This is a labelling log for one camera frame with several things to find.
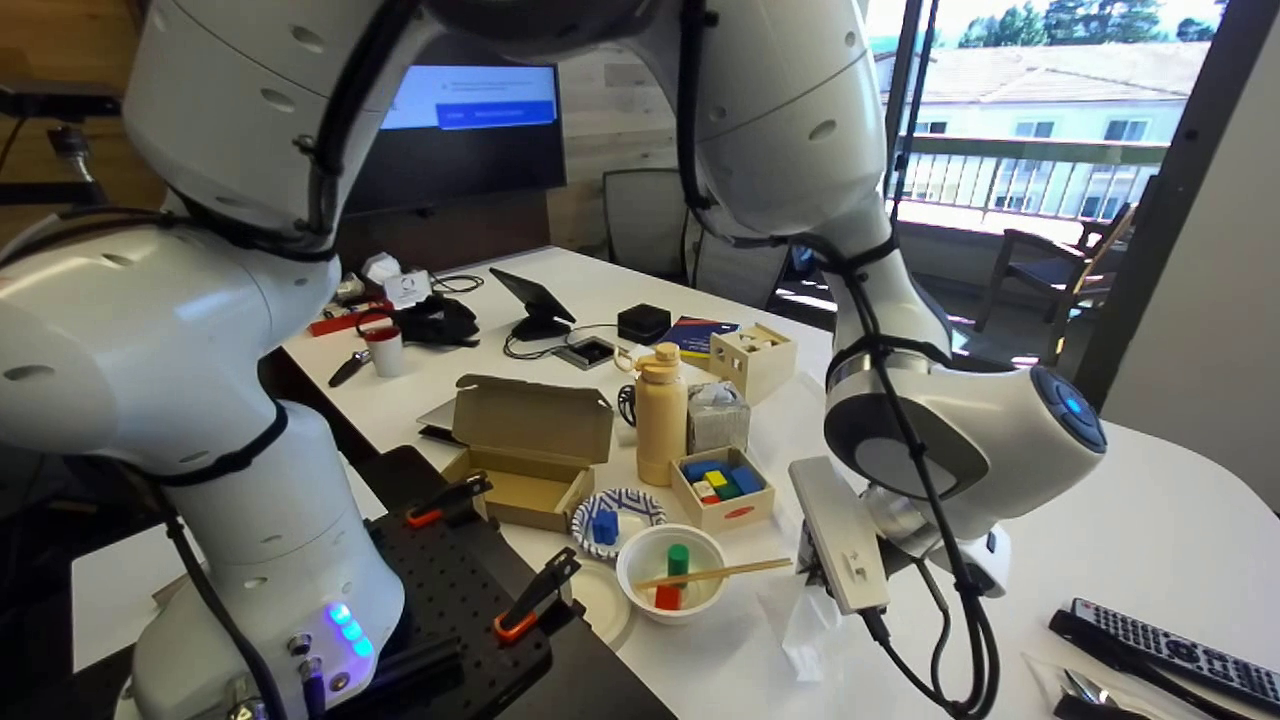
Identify white bowl with blocks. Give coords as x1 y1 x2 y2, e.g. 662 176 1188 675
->
616 523 722 626

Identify blue and yellow book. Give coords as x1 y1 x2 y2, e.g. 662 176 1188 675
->
666 318 733 352

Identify wooden shape sorter box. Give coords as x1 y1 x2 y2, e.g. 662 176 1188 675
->
711 323 795 405

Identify black remote control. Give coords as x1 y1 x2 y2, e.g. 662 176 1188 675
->
1046 597 1280 714

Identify wooden chopstick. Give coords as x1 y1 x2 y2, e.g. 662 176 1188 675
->
629 556 792 591

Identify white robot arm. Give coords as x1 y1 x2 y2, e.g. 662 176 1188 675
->
0 0 1107 720

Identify black phone on table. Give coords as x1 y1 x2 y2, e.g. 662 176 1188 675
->
554 338 613 367

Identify open cardboard box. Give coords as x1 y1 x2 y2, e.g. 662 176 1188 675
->
442 377 613 534

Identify black mounting board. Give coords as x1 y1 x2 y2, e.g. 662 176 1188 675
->
326 448 672 720

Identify black tablet on stand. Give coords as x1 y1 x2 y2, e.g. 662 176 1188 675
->
497 269 576 340

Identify blue patterned plate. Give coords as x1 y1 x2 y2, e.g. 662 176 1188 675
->
570 490 662 559

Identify black clamp orange tips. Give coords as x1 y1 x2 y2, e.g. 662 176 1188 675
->
491 550 578 643

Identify tan plastic bottle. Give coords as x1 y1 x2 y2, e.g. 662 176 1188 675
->
636 344 686 490

